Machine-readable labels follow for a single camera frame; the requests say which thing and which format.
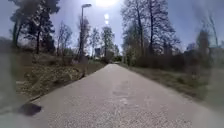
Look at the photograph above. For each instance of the grey asphalt path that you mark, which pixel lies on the grey asphalt path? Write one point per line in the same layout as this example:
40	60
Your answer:
113	100

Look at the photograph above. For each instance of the dark manhole cover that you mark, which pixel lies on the dark manhole cover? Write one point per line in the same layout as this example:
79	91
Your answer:
29	109

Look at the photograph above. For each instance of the grass verge along trees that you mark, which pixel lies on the grass verge along trees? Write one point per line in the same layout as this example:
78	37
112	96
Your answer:
173	80

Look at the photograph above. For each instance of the grass verge with dry leaves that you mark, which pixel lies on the grass verge with dry leaves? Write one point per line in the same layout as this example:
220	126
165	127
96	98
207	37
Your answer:
50	75

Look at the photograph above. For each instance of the street lamp pole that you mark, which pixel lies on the street lamp pole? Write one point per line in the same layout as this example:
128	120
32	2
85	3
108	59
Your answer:
82	33

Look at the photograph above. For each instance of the row of trees and bushes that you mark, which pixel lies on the row of trees and bushes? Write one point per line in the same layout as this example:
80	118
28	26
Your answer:
156	43

